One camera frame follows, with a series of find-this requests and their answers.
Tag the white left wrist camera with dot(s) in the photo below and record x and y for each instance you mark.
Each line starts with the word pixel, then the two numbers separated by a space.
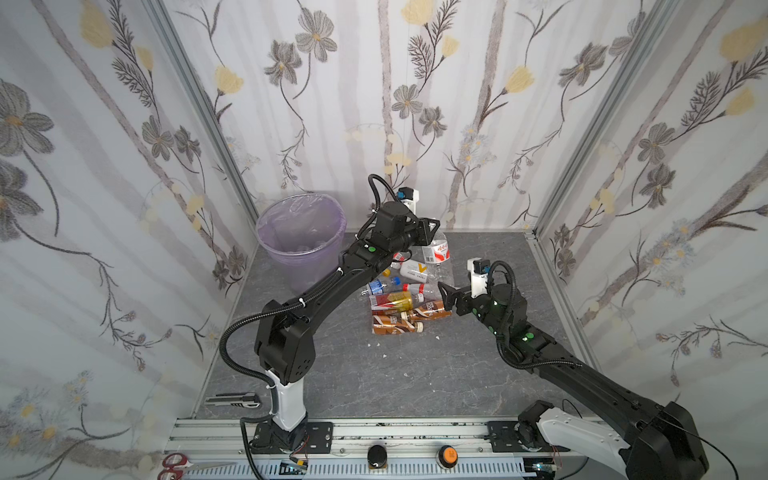
pixel 409 197

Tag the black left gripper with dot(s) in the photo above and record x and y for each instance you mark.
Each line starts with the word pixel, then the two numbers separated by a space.
pixel 424 231

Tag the purple lined waste bin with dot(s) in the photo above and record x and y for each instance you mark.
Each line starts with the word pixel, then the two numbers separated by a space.
pixel 303 234

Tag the red handled scissors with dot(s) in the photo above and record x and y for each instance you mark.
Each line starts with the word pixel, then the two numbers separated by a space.
pixel 173 467

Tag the brown coffee bottle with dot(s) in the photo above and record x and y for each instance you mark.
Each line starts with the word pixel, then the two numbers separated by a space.
pixel 395 325
pixel 428 311

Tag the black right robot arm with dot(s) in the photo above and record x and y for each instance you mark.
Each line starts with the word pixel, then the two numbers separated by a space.
pixel 637 437

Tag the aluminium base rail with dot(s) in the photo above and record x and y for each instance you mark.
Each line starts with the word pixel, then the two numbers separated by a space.
pixel 488 448

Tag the black knob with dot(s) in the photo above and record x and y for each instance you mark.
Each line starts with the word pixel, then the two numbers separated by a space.
pixel 377 457

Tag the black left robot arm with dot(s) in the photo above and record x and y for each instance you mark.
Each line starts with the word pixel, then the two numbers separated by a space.
pixel 284 342

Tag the clear bottle red white label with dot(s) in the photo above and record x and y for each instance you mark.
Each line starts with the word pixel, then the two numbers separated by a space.
pixel 437 252

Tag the clear bottle blue label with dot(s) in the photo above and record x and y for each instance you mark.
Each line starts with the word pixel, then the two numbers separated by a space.
pixel 382 286

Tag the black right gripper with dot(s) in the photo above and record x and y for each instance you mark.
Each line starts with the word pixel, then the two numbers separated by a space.
pixel 462 298

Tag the orange knob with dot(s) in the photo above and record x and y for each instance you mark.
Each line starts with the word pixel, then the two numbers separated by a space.
pixel 447 457

